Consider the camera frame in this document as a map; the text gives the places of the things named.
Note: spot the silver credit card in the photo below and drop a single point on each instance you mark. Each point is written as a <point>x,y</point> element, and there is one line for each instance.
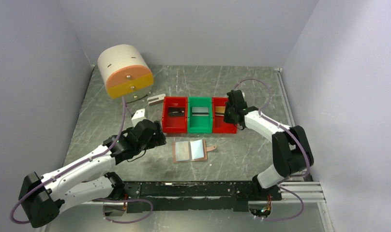
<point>200,111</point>

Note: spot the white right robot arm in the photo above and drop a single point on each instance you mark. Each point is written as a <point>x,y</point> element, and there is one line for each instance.
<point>291,152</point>

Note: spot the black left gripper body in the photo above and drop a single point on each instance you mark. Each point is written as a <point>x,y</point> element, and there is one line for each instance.
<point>157,139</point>

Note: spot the black credit card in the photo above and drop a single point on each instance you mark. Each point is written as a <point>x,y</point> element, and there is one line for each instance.
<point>176,111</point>

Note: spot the green plastic bin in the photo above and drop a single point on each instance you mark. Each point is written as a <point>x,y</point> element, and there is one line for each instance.
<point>199,124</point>

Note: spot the round white drawer cabinet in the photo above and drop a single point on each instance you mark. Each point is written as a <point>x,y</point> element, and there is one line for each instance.
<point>125,73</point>

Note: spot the red bin with black card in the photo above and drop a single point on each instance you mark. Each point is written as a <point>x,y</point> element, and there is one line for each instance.
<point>175,124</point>

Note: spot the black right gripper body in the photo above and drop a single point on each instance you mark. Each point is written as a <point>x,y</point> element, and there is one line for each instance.
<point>228,117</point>

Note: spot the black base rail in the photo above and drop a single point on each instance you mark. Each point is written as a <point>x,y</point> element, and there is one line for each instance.
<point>142,196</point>

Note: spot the tan leather card holder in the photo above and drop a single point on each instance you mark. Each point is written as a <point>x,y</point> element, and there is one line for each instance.
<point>191,151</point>

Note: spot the small white grey block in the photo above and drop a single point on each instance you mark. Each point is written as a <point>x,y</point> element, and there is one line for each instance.
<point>157,99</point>

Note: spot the gold credit card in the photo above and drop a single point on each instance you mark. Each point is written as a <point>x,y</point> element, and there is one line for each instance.
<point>219,110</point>

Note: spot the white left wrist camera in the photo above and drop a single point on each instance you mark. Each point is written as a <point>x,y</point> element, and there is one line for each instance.
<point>138,116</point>

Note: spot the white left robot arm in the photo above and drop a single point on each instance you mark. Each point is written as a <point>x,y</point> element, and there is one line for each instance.
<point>44,197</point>

